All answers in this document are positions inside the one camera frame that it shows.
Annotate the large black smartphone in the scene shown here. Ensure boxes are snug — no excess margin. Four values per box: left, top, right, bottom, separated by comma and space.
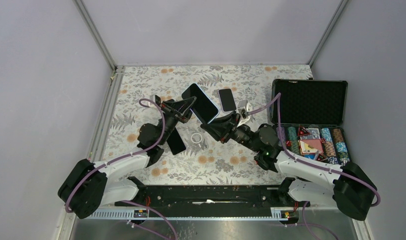
166, 128, 187, 156

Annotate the phone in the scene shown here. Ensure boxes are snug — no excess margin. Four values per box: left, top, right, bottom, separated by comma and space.
181, 83, 220, 124
218, 88, 237, 113

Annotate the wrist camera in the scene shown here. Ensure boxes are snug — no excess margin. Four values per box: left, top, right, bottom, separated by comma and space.
147, 94, 162, 108
237, 100, 251, 127

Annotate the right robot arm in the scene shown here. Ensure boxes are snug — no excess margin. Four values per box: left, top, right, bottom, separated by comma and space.
199, 111, 381, 221

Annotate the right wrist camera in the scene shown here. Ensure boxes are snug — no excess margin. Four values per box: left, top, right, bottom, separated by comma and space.
237, 100, 251, 127

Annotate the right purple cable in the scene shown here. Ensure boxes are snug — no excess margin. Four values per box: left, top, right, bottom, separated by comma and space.
246, 92, 382, 240

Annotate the phone in lavender case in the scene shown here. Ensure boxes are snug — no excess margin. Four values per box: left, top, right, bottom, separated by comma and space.
218, 88, 237, 113

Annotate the floral tablecloth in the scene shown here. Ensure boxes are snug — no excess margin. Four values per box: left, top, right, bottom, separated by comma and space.
102, 65, 313, 185

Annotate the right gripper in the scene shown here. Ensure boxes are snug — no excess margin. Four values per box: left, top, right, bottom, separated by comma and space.
201, 109, 262, 153

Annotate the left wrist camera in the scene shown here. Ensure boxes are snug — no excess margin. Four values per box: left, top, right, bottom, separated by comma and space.
147, 94, 162, 108

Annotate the black poker chip case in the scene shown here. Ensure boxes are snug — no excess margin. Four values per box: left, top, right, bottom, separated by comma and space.
269, 79, 351, 166

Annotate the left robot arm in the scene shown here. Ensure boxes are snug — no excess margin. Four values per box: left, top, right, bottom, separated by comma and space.
57, 95, 197, 219

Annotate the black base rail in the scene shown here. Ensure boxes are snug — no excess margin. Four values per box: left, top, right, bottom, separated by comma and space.
132, 185, 304, 218

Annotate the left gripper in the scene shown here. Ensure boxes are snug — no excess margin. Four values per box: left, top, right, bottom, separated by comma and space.
157, 97, 199, 146

